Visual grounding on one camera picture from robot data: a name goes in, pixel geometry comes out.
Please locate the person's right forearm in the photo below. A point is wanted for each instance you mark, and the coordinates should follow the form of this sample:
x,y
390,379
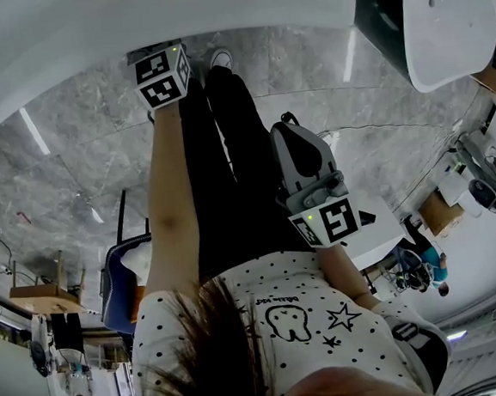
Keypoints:
x,y
338,271

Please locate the person's black trousers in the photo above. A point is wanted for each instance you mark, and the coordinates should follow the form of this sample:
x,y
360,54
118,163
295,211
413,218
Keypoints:
x,y
230,194

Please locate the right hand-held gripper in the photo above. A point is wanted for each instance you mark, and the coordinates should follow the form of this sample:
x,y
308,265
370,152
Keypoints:
x,y
336,219

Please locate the person's white polka-dot shirt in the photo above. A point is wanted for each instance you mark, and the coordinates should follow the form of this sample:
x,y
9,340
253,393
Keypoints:
x,y
289,275

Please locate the blue chair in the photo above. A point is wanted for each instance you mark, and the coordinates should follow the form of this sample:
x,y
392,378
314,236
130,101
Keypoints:
x,y
114,291

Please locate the grey robot device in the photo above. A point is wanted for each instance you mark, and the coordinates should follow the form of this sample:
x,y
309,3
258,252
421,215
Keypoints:
x,y
487,191

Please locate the wooden stool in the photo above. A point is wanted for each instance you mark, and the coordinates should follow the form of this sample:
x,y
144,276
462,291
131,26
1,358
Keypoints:
x,y
40,293

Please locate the white bathtub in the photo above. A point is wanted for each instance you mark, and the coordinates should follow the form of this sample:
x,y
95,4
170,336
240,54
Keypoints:
x,y
444,25

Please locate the orange cushion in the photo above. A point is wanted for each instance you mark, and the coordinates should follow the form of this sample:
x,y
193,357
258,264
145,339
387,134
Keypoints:
x,y
138,303

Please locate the person's black backpack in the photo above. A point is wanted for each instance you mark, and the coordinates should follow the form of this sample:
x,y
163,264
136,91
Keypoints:
x,y
434,349

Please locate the person's left forearm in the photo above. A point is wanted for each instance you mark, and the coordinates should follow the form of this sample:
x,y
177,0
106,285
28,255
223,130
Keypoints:
x,y
164,178

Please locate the person's right white shoe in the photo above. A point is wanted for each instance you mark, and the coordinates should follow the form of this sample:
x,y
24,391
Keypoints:
x,y
221,59

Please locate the white grey device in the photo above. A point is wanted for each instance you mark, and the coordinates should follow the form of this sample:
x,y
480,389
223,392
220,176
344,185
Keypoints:
x,y
39,357

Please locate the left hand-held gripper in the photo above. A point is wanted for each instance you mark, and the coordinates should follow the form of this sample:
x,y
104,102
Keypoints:
x,y
160,80

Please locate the white table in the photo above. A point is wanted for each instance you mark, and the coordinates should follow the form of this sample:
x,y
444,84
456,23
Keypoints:
x,y
380,233

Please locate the small cardboard box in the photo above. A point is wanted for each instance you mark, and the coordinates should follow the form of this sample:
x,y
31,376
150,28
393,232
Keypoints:
x,y
441,214

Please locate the white cushion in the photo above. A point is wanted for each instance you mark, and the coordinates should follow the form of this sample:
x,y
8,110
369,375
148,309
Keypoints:
x,y
139,262

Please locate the person's head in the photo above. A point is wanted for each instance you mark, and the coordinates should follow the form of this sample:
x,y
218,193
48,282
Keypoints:
x,y
342,391

